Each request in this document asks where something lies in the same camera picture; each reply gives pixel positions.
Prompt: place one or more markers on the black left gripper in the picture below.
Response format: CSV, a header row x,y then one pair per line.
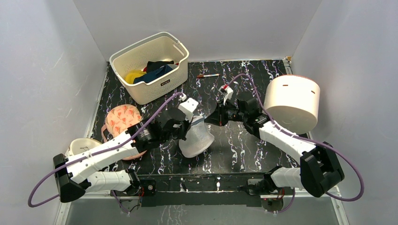
x,y
187,124

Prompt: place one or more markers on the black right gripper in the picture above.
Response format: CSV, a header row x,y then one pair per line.
x,y
221,114

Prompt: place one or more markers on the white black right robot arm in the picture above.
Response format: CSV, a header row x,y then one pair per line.
x,y
319,169

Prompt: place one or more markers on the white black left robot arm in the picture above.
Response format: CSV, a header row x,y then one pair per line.
x,y
79,174

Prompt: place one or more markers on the cream perforated laundry basket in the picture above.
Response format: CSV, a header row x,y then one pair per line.
x,y
159,47

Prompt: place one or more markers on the cream cylindrical drum container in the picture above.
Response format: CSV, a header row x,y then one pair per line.
x,y
293,101

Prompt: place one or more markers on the red white marker pen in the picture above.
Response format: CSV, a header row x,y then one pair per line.
x,y
210,75

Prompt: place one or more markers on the navy blue cloth in basket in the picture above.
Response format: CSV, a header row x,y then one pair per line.
x,y
151,76

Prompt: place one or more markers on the black cloth in basket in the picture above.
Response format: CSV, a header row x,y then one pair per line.
x,y
154,65

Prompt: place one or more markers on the yellow cloth in basket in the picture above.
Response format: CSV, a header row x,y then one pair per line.
x,y
132,75

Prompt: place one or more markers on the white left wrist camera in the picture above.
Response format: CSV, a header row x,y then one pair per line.
x,y
188,106

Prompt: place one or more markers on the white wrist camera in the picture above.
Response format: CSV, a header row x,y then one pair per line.
x,y
226,92
188,106

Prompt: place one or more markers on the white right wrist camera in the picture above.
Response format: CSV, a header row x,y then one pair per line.
x,y
226,92

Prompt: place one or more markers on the black robot base mount plate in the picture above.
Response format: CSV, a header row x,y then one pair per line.
x,y
249,189

